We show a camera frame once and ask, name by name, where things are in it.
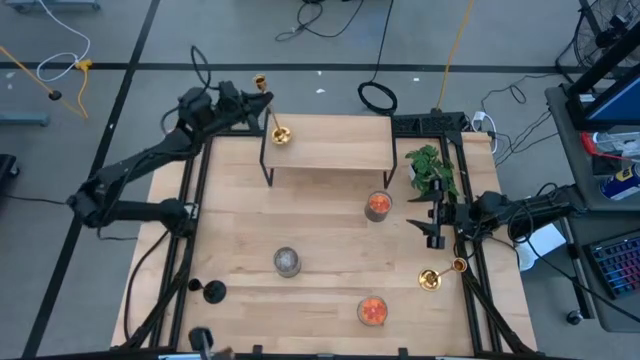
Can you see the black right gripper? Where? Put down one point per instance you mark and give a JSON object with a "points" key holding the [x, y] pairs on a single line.
{"points": [[452, 217]]}

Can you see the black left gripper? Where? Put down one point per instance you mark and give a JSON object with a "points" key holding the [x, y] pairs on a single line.
{"points": [[235, 114]]}

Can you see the tall gold candlestick holder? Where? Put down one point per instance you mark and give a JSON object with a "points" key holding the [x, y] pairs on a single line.
{"points": [[281, 135], [430, 280]]}

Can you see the glass jar orange filling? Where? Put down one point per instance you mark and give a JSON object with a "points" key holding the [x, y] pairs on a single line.
{"points": [[372, 310], [378, 205]]}

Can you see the glass jar grey filling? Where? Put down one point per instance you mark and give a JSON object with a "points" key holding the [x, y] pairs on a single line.
{"points": [[287, 262]]}

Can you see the black candlestick holder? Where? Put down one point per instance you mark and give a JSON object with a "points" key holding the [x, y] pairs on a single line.
{"points": [[215, 291]]}

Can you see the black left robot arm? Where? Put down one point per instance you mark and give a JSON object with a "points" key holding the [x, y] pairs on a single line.
{"points": [[130, 165]]}

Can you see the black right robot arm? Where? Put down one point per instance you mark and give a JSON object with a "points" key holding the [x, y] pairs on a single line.
{"points": [[535, 207]]}

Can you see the small green potted plant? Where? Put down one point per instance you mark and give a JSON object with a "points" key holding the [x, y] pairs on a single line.
{"points": [[427, 165]]}

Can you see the wooden riser shelf black legs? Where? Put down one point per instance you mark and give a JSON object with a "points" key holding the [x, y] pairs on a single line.
{"points": [[330, 142]]}

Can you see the black power strip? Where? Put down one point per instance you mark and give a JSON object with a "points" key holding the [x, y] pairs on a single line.
{"points": [[430, 124]]}

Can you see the white power adapter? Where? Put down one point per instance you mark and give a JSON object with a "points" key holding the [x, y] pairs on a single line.
{"points": [[481, 119]]}

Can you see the white paper sheet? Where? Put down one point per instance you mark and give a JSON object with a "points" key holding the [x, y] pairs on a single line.
{"points": [[542, 245]]}

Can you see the grey equipment cart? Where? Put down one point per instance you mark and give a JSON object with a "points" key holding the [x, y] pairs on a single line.
{"points": [[570, 150]]}

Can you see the black caster wheel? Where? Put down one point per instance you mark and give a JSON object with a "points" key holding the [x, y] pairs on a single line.
{"points": [[574, 317]]}

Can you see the blue yellow spray can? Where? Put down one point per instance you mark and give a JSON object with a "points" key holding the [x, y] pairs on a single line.
{"points": [[620, 182]]}

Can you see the backlit rainbow keyboard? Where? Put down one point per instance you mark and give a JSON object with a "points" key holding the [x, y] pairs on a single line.
{"points": [[620, 265]]}

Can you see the orange rod black knob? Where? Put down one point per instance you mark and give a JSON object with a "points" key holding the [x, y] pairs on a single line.
{"points": [[55, 95]]}

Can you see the computer monitor blue screen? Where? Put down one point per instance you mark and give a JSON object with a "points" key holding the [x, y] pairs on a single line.
{"points": [[615, 105]]}

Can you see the grey trolley base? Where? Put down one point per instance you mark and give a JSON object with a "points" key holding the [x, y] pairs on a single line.
{"points": [[55, 5]]}

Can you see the grey flat floor base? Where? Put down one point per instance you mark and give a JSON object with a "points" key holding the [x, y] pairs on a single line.
{"points": [[22, 119]]}

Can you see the black round-topped object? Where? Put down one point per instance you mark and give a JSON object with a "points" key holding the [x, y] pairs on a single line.
{"points": [[200, 339]]}

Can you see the black floor fan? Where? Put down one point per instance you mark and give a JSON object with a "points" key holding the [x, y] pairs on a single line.
{"points": [[600, 35]]}

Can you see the black box at floor edge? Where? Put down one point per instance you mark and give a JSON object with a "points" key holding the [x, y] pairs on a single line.
{"points": [[6, 170]]}

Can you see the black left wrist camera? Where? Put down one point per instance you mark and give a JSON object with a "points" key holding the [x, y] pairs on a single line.
{"points": [[228, 92]]}

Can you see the black metal table frame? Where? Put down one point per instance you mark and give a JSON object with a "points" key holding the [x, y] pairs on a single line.
{"points": [[475, 320]]}

